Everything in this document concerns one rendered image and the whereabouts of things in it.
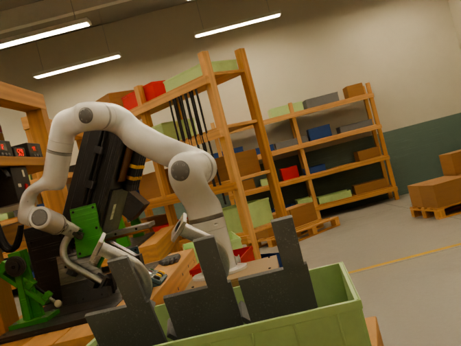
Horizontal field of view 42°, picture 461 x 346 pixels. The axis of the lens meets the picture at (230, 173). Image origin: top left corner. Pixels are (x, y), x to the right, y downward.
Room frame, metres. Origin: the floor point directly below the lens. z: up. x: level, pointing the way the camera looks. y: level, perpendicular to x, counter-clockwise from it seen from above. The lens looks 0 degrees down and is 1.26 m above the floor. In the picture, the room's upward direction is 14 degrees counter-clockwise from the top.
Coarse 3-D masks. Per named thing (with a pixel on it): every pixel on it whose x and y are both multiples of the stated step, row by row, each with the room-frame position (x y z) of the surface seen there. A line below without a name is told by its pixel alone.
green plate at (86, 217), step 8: (80, 208) 2.51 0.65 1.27; (88, 208) 2.50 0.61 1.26; (96, 208) 2.50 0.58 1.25; (72, 216) 2.50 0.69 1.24; (80, 216) 2.50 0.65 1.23; (88, 216) 2.50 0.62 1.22; (96, 216) 2.49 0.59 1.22; (80, 224) 2.49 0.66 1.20; (88, 224) 2.49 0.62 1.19; (96, 224) 2.48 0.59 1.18; (88, 232) 2.48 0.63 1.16; (96, 232) 2.48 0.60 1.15; (80, 240) 2.47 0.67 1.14; (88, 240) 2.47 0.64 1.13; (96, 240) 2.47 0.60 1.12; (104, 240) 2.54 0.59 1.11; (80, 248) 2.47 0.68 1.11; (88, 248) 2.46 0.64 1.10; (80, 256) 2.46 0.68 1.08
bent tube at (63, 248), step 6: (72, 222) 2.49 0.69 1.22; (66, 240) 2.45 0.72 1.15; (60, 246) 2.44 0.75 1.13; (66, 246) 2.45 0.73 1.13; (60, 252) 2.44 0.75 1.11; (66, 252) 2.44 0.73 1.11; (66, 258) 2.43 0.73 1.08; (66, 264) 2.42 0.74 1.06; (72, 264) 2.42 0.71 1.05; (78, 270) 2.41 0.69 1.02; (84, 270) 2.41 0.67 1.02; (84, 276) 2.41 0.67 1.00; (90, 276) 2.40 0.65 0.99; (96, 276) 2.40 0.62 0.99; (96, 282) 2.39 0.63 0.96
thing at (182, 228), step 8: (184, 216) 1.26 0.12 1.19; (176, 224) 1.28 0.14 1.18; (184, 224) 1.25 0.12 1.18; (176, 232) 1.25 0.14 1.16; (184, 232) 1.26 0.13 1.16; (192, 232) 1.26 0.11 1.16; (200, 232) 1.27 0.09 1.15; (192, 240) 1.27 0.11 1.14; (216, 240) 1.28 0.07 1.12; (224, 248) 1.30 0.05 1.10; (224, 256) 1.29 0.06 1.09; (224, 264) 1.30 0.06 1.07
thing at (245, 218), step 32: (224, 64) 5.34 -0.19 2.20; (128, 96) 6.12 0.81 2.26; (160, 96) 5.61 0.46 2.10; (192, 96) 5.19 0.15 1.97; (256, 96) 5.36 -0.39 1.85; (160, 128) 5.75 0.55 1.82; (192, 128) 5.27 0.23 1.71; (224, 128) 5.06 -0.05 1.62; (256, 128) 5.35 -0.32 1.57; (224, 160) 5.24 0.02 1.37; (256, 160) 5.42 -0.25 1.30; (160, 192) 6.04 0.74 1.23; (224, 192) 5.11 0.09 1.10; (128, 224) 6.63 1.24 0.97; (160, 224) 6.37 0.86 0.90; (256, 224) 5.27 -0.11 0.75; (256, 256) 5.05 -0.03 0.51
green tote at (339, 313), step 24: (336, 264) 1.55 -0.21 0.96; (240, 288) 1.58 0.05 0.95; (336, 288) 1.55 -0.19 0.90; (312, 312) 1.16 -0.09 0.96; (336, 312) 1.15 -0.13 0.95; (360, 312) 1.15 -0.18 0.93; (192, 336) 1.19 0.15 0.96; (216, 336) 1.18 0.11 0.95; (240, 336) 1.18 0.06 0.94; (264, 336) 1.17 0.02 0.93; (288, 336) 1.17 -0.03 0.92; (312, 336) 1.16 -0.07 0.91; (336, 336) 1.16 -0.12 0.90; (360, 336) 1.15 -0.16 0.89
